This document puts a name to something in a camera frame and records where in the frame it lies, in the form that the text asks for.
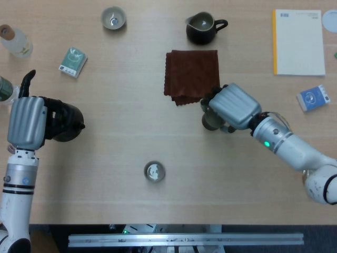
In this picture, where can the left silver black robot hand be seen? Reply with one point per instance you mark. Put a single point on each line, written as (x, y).
(25, 121)

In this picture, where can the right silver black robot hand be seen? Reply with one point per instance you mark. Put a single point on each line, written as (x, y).
(234, 108)

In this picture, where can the black cast iron teapot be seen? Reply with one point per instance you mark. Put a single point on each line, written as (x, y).
(71, 124)

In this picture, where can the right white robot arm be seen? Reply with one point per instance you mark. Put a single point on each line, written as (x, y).
(295, 150)

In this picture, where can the brown folded tea cloth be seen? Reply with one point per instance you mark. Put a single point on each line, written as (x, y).
(192, 76)

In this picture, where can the green tea packet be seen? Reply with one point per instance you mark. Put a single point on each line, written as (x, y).
(72, 62)

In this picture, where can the frosted glass bottle cork cap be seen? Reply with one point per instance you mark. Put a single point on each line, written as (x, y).
(17, 43)

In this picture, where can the blue tea packet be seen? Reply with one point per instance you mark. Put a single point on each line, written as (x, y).
(313, 97)

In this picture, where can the white notebook yellow spine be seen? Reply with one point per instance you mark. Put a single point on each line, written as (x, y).
(300, 43)

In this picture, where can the round white lid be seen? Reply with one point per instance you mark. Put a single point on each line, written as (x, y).
(330, 21)

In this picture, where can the grey flared tea bowl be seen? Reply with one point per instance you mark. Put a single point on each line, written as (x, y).
(113, 18)

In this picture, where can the aluminium rail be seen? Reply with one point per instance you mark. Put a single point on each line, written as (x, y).
(184, 239)

